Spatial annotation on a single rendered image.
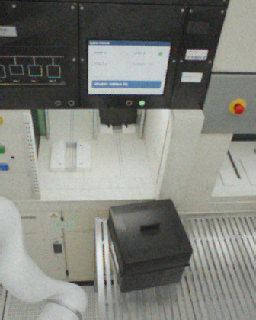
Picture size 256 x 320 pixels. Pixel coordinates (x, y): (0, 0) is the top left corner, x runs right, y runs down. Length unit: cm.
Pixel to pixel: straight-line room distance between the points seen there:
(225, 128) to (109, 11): 69
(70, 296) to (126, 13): 89
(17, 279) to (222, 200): 123
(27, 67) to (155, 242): 82
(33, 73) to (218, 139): 82
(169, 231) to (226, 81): 63
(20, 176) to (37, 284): 75
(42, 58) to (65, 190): 75
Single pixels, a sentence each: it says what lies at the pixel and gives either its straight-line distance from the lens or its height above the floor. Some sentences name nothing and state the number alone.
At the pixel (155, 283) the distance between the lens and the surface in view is 160.
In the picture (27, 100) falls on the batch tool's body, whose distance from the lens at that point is 139.
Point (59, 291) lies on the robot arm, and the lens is 108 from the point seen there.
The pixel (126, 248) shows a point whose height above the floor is 101.
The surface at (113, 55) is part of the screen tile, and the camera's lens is 128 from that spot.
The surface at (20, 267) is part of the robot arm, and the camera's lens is 97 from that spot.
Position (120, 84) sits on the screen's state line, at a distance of 134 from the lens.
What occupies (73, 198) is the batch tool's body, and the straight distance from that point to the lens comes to 177.
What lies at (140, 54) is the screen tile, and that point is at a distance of 129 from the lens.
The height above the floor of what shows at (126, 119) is 97.
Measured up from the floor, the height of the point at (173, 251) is 101.
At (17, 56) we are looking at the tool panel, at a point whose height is 162.
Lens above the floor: 220
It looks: 44 degrees down
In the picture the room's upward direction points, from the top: 4 degrees clockwise
